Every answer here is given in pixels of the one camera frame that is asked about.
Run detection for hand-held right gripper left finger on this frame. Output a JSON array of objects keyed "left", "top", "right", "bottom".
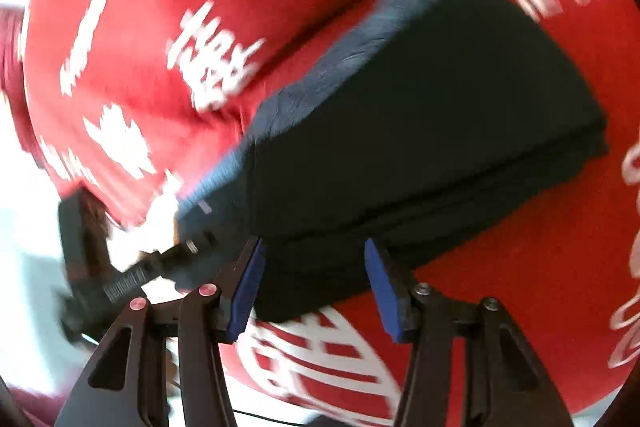
[{"left": 54, "top": 236, "right": 267, "bottom": 427}]

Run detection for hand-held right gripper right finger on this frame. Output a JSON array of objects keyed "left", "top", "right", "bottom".
[{"left": 364, "top": 238, "right": 576, "bottom": 427}]

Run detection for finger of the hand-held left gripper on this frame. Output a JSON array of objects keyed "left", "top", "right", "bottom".
[{"left": 104, "top": 229, "right": 221, "bottom": 304}]

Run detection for black pants with blue trim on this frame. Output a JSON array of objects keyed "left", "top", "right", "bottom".
[{"left": 175, "top": 0, "right": 609, "bottom": 324}]

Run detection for red printed blanket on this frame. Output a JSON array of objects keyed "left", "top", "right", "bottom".
[{"left": 10, "top": 0, "right": 640, "bottom": 427}]

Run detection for black cable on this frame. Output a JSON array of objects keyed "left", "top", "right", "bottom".
[{"left": 232, "top": 407, "right": 313, "bottom": 425}]

